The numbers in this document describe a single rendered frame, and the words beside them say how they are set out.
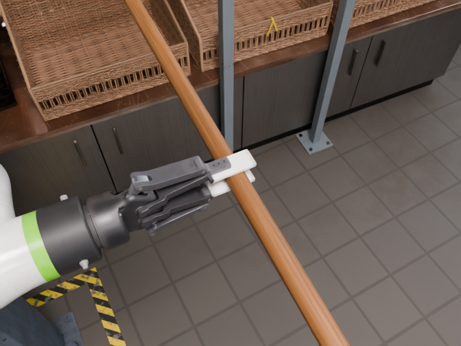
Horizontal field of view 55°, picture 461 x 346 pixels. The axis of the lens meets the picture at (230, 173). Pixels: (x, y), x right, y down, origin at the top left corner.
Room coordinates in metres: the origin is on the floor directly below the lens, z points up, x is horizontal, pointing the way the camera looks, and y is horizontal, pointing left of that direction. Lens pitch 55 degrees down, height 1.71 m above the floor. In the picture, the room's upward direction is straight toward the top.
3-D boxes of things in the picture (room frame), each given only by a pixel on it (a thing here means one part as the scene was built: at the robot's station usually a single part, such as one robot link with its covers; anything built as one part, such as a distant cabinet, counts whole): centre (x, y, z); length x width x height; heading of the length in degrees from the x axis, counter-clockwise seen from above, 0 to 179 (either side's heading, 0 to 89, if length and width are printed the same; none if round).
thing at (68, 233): (0.27, 0.21, 1.20); 0.12 x 0.06 x 0.09; 26
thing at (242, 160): (0.37, 0.00, 1.21); 0.07 x 0.03 x 0.01; 116
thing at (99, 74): (1.35, 0.50, 0.72); 0.56 x 0.49 x 0.28; 116
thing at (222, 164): (0.36, 0.02, 1.23); 0.05 x 0.01 x 0.03; 116
